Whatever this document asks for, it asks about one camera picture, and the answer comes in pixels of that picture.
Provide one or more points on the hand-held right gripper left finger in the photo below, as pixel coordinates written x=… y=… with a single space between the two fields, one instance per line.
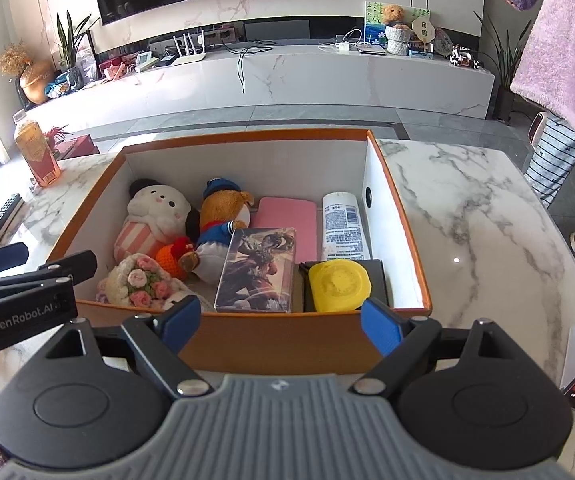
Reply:
x=180 y=322

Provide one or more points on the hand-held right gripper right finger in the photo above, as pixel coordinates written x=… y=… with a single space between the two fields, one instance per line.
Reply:
x=381 y=325

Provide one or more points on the black box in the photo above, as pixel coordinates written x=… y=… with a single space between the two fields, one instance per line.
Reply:
x=380 y=280

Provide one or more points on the yellow round lid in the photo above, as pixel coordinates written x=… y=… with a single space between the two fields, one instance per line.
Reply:
x=340 y=285

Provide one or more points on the orange crochet toy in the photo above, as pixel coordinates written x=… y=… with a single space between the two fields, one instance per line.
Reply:
x=173 y=257

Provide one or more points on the illustrated dark box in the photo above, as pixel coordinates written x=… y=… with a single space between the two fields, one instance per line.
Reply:
x=257 y=270

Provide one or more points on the orange storage box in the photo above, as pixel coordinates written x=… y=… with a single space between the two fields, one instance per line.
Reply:
x=277 y=340

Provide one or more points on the white plush pink striped body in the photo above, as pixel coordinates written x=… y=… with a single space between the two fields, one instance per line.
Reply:
x=157 y=207

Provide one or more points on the white lotion bottle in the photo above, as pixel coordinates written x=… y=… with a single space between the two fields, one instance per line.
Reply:
x=345 y=225

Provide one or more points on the brown teddy bear blue outfit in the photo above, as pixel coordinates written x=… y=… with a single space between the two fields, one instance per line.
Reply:
x=217 y=220

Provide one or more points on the pink notebook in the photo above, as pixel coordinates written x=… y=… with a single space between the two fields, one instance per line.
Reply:
x=287 y=220

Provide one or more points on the black remote control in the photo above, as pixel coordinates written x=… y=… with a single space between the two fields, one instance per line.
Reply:
x=4 y=217

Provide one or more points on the orange drink bottle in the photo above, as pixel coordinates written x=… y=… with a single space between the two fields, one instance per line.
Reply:
x=37 y=155

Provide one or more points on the red gift box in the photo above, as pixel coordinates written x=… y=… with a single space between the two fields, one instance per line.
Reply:
x=79 y=147

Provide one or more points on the red artificial plant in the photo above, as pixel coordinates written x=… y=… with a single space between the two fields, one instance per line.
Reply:
x=56 y=136

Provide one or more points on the gold vase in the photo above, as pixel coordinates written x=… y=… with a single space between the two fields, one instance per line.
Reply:
x=37 y=85

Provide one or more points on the blue snack bags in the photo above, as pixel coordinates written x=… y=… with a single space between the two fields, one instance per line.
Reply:
x=64 y=85

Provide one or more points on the pink box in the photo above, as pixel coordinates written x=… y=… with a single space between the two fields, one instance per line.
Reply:
x=114 y=69

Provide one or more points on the dried flowers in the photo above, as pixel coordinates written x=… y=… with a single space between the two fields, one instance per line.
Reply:
x=13 y=60

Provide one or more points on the white digital clock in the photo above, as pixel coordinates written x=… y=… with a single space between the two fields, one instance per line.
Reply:
x=146 y=62

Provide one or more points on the potted orchid plant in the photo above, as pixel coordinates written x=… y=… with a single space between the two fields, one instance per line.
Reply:
x=71 y=45

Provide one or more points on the white router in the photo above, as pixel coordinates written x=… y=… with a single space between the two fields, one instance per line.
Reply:
x=190 y=57

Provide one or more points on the white marble tv cabinet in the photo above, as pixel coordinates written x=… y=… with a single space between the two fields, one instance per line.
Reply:
x=342 y=85

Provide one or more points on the pink heater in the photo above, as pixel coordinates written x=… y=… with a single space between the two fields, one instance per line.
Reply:
x=539 y=130

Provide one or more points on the silver tablet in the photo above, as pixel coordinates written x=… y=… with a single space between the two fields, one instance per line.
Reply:
x=372 y=50

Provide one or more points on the black and white cow toy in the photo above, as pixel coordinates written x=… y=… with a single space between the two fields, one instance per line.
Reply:
x=465 y=57

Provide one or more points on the white knit basket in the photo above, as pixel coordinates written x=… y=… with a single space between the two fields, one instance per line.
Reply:
x=398 y=40

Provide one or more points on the grey decorative stone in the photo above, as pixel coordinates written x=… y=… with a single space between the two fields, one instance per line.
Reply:
x=443 y=41

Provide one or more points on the potted long-leaf plant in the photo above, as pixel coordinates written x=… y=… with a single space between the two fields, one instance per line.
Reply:
x=505 y=60

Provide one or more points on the round paper fan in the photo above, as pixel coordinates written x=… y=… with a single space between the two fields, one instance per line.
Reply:
x=422 y=29

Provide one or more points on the green and blue painting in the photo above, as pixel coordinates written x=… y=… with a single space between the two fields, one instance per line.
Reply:
x=373 y=22

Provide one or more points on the small brown teddy bear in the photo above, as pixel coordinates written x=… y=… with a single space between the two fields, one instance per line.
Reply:
x=393 y=14

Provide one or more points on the pink fluffy blanket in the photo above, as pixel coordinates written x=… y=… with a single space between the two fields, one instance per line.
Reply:
x=565 y=50

